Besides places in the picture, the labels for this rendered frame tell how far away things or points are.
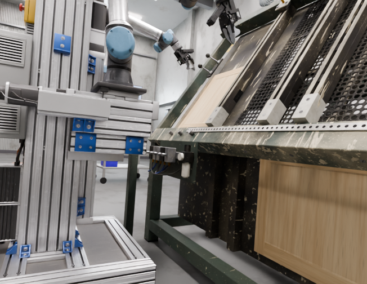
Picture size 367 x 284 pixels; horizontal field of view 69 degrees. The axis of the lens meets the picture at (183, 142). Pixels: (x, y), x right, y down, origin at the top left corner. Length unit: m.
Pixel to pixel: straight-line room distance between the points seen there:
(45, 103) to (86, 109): 0.15
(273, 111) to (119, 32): 0.74
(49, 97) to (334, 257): 1.27
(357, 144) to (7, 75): 1.37
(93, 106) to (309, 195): 1.00
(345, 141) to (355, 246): 0.45
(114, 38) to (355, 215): 1.17
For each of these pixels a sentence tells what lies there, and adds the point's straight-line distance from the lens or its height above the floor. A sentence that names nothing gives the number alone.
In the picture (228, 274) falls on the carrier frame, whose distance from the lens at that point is 1.45.
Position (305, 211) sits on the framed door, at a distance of 1.34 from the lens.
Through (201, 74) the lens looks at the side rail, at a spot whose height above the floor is 1.42.
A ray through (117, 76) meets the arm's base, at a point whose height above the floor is 1.08.
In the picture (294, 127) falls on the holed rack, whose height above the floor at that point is 0.89.
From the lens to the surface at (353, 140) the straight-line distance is 0.96.
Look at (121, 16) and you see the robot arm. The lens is 1.27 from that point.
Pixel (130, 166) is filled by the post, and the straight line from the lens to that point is 2.07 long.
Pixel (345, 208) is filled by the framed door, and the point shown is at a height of 0.59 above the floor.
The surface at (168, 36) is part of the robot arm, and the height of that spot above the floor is 1.53.
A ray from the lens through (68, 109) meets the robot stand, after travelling 1.13.
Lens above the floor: 0.79
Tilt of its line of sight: level
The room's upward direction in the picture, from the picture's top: 4 degrees clockwise
